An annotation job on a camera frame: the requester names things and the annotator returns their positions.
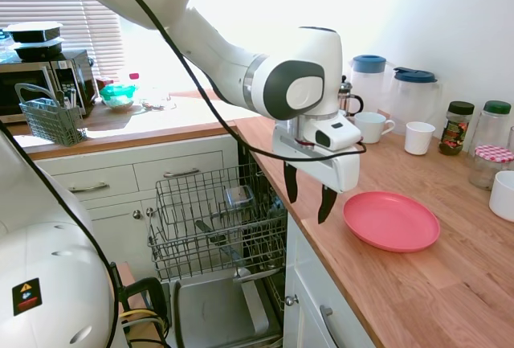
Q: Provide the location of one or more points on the glass jar, gingham lid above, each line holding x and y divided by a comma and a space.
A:
488, 167

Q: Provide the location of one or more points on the glass French press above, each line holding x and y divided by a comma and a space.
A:
350, 101

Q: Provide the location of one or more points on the clear pitcher, spouted blue lid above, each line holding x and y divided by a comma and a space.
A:
415, 99

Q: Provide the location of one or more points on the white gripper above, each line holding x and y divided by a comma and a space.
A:
341, 171

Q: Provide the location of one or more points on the round metal cabinet knob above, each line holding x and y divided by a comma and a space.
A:
137, 214
149, 212
291, 300

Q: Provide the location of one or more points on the pink plastic plate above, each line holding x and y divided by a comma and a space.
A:
391, 219

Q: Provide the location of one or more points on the clear pitcher, round blue lid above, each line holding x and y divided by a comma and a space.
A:
367, 79

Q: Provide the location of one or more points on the grey cutlery basket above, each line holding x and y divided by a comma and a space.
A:
52, 123

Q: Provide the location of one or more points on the white mug at edge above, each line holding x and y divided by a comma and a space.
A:
504, 197

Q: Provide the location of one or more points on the white window blinds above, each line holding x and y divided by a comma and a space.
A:
52, 6

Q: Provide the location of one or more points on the black kitchen utensil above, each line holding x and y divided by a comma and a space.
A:
209, 228

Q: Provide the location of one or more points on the white cabinet beside dishwasher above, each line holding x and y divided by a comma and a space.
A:
313, 283

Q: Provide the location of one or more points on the steel dishwasher door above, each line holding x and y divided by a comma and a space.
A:
209, 312

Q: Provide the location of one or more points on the clear jar, green lid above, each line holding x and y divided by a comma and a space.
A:
490, 127

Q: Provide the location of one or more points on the black robot base clamp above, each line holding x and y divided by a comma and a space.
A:
150, 296

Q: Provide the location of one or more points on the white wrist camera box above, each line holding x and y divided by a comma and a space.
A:
337, 133

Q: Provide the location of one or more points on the green lidded container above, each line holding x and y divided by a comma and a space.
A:
117, 95

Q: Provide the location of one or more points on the clear plastic container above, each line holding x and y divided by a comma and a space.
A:
239, 197

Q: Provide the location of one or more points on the coffee jar, black lid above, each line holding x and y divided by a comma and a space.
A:
455, 131

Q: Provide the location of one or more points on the pink capped bottle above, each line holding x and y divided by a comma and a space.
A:
134, 78

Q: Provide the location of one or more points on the steel microwave oven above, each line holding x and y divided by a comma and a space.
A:
24, 87

